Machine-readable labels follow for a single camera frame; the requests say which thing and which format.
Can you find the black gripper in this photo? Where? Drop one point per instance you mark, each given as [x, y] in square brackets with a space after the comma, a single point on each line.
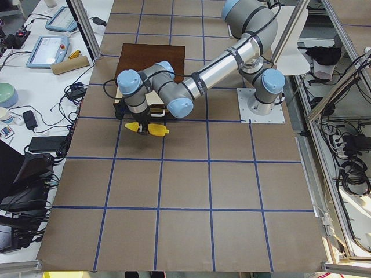
[141, 119]

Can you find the white drawer handle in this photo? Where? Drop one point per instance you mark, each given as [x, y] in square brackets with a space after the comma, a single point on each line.
[158, 114]

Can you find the yellow plastic corn cob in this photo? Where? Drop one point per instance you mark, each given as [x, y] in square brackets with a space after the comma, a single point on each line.
[154, 129]

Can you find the light wood drawer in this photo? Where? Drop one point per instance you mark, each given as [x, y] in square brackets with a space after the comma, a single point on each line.
[154, 102]

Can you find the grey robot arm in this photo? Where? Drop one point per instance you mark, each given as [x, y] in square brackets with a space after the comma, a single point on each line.
[252, 24]

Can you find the dark wooden drawer cabinet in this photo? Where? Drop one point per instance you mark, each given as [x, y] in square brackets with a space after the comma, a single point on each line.
[141, 56]

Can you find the gold metal cylinder tool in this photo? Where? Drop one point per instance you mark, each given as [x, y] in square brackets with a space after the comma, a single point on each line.
[74, 54]

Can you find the cardboard tube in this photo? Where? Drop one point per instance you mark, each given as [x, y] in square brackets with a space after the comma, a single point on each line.
[69, 65]

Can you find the black power brick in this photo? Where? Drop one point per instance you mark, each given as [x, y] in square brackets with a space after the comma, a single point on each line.
[46, 144]

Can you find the blue teach pendant near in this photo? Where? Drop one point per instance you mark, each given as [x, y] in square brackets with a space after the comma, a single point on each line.
[47, 51]

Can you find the blue teach pendant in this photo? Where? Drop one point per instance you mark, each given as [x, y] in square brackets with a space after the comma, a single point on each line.
[47, 51]
[62, 21]

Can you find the black laptop stand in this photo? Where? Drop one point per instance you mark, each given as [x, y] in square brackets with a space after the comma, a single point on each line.
[24, 200]

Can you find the blue teach pendant far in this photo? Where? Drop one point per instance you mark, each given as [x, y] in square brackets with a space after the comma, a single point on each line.
[62, 21]

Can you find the green round bowl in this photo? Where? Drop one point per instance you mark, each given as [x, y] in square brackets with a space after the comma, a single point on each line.
[8, 95]

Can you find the white chair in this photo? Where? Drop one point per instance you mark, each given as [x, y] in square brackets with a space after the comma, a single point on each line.
[290, 61]

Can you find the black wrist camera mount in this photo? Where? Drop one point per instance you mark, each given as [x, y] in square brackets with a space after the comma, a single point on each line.
[120, 108]

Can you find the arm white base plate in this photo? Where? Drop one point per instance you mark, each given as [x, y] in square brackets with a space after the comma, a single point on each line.
[253, 111]

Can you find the aluminium frame post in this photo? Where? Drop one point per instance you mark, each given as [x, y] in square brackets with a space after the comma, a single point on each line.
[80, 16]

